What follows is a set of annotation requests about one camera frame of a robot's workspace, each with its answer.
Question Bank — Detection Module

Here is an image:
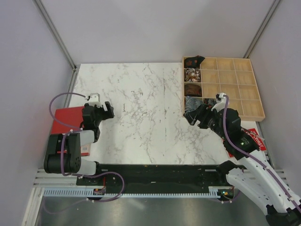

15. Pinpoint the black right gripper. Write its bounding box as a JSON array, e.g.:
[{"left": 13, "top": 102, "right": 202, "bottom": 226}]
[{"left": 183, "top": 102, "right": 228, "bottom": 140}]

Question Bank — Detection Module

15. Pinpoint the dark blue floral tie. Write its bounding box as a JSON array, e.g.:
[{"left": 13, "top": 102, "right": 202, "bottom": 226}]
[{"left": 203, "top": 98, "right": 217, "bottom": 106}]

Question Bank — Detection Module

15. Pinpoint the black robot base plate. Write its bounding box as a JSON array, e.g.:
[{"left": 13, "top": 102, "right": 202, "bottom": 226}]
[{"left": 76, "top": 164, "right": 230, "bottom": 193}]

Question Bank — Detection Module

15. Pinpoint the white slotted cable duct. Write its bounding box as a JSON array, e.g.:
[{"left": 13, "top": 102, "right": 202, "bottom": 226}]
[{"left": 43, "top": 186, "right": 232, "bottom": 198}]

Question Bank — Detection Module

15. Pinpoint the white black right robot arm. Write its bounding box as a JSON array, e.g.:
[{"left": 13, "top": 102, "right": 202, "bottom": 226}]
[{"left": 183, "top": 103, "right": 301, "bottom": 226}]

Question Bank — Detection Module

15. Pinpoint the multicolour patterned rolled tie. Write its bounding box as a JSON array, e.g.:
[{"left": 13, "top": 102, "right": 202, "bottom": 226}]
[{"left": 184, "top": 68, "right": 201, "bottom": 82}]

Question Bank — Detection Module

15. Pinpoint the wooden compartment tray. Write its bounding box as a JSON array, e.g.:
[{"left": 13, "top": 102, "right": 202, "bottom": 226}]
[{"left": 182, "top": 56, "right": 266, "bottom": 122}]

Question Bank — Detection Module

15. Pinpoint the grey right frame post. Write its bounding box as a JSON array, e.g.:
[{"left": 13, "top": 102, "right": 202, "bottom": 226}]
[{"left": 243, "top": 0, "right": 282, "bottom": 58}]

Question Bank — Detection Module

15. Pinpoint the grey blue rolled tie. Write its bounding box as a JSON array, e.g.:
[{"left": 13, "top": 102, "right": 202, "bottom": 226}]
[{"left": 184, "top": 96, "right": 203, "bottom": 115}]

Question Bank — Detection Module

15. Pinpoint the dark brown rolled tie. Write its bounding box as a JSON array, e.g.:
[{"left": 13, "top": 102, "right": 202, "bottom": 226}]
[{"left": 184, "top": 83, "right": 202, "bottom": 97}]

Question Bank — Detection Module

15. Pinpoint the red flat box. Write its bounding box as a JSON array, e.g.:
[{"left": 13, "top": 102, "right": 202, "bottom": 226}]
[{"left": 50, "top": 106, "right": 92, "bottom": 157}]

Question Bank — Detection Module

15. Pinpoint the red treehouse children's book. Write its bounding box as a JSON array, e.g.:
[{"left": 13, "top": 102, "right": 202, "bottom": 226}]
[{"left": 223, "top": 128, "right": 266, "bottom": 160}]

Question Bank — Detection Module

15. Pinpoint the black orange rolled tie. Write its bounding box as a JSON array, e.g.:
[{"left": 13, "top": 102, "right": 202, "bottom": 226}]
[{"left": 184, "top": 56, "right": 205, "bottom": 68}]

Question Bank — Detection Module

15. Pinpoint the grey aluminium frame post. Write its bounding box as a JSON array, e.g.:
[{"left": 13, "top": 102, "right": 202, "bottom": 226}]
[{"left": 33, "top": 0, "right": 77, "bottom": 72}]

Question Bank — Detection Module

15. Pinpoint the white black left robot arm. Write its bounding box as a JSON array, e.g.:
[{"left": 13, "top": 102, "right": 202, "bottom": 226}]
[{"left": 44, "top": 101, "right": 114, "bottom": 185}]

